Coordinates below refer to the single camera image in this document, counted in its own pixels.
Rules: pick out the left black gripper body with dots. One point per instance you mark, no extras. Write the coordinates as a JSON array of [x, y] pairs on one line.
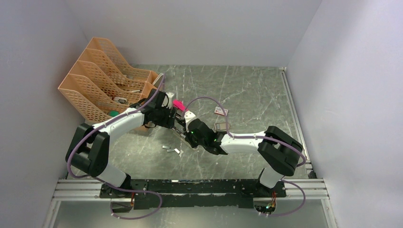
[[162, 118]]

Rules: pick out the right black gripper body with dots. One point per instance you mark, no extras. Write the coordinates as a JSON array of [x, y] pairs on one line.
[[193, 142]]

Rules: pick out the black stapler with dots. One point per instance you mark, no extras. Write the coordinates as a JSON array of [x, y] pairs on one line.
[[180, 131]]

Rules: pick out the brown cardboard staple tray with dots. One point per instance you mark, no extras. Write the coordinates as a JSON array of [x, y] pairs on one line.
[[221, 126]]

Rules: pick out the pink plastic staple remover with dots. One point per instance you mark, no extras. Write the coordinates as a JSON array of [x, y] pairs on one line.
[[179, 105]]

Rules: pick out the red white staple box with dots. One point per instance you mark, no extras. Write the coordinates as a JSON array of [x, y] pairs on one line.
[[220, 111]]

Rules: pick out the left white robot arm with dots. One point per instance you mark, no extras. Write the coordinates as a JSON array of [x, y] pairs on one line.
[[89, 148]]

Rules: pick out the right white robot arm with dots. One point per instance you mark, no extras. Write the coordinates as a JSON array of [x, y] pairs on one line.
[[282, 152]]

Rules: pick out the silver tape dispenser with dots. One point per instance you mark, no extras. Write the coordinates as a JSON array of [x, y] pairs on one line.
[[120, 100]]

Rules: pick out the green round object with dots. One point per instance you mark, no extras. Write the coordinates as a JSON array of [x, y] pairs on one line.
[[113, 113]]

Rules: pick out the orange mesh file organizer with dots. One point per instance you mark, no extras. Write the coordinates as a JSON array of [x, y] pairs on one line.
[[101, 73]]

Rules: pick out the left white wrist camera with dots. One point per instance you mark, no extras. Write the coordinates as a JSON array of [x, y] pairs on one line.
[[168, 100]]

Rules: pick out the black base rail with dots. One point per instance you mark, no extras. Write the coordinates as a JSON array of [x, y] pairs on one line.
[[192, 193]]

